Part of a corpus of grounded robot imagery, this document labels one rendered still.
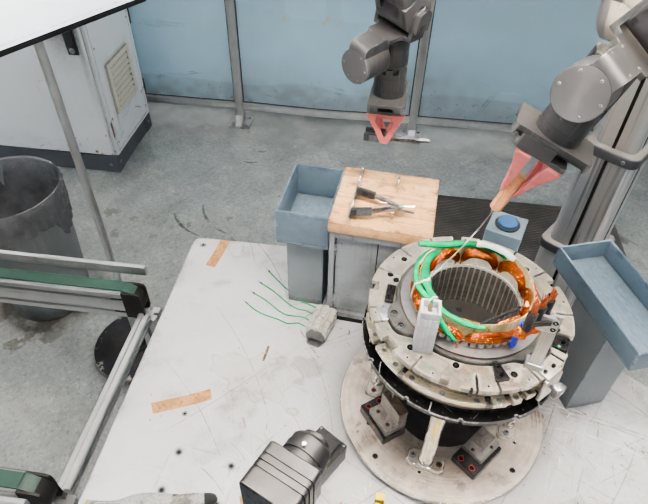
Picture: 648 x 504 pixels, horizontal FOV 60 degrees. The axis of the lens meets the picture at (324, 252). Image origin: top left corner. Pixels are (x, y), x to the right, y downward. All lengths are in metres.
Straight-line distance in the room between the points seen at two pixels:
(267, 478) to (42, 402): 1.90
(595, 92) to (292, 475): 0.45
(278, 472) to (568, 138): 0.50
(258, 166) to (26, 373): 1.52
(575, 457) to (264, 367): 0.62
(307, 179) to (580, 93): 0.74
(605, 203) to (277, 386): 0.76
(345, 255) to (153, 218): 1.79
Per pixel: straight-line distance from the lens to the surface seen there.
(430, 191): 1.18
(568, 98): 0.63
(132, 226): 2.81
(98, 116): 3.01
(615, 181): 1.24
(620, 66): 0.62
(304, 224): 1.11
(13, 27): 1.42
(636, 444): 1.27
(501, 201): 0.78
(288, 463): 0.41
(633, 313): 1.12
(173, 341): 1.27
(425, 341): 0.82
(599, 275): 1.16
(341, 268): 1.17
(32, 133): 3.26
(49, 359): 2.38
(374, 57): 0.95
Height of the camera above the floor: 1.77
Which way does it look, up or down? 44 degrees down
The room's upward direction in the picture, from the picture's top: 1 degrees clockwise
